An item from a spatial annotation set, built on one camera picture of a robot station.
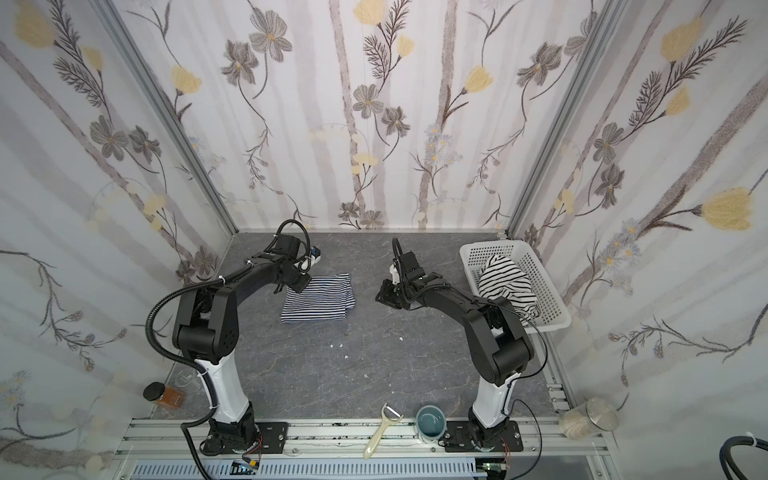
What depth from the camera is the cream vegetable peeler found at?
732mm

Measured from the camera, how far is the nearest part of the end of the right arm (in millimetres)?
699

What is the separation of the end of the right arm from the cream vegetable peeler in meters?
0.28

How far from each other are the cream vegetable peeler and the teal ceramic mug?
0.24 ft

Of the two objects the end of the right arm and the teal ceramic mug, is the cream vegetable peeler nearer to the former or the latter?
the teal ceramic mug

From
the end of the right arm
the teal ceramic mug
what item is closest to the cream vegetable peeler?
the teal ceramic mug

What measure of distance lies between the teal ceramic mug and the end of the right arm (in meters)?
0.27

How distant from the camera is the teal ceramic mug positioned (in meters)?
0.71
